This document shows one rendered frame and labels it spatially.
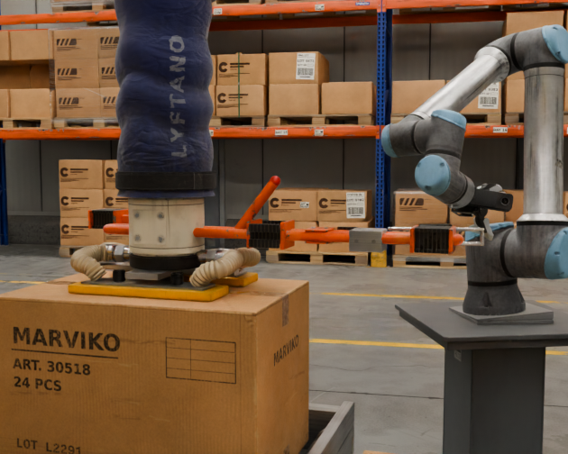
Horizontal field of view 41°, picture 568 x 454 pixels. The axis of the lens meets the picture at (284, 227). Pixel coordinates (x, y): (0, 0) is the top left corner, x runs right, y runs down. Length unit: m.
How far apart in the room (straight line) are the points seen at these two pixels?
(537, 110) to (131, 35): 1.22
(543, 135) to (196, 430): 1.33
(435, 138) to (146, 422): 0.96
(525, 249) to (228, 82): 7.14
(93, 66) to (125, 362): 8.24
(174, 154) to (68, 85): 8.22
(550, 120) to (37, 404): 1.57
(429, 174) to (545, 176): 0.51
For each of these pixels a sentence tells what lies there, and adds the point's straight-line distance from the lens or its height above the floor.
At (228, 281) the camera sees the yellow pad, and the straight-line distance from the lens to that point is 1.75.
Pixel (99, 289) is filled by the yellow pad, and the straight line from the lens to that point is 1.68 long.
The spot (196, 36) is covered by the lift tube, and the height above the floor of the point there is 1.50.
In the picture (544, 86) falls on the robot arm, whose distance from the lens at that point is 2.36.
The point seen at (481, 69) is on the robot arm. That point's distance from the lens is 2.33.
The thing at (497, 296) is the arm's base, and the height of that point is 0.83.
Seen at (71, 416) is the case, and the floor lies 0.70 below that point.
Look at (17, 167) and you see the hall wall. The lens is 11.75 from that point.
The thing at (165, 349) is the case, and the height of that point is 0.86.
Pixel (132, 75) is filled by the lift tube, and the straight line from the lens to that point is 1.68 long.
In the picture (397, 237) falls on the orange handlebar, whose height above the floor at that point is 1.08.
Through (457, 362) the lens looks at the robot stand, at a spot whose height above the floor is 0.61.
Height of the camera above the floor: 1.24
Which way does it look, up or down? 5 degrees down
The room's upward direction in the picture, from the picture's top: straight up
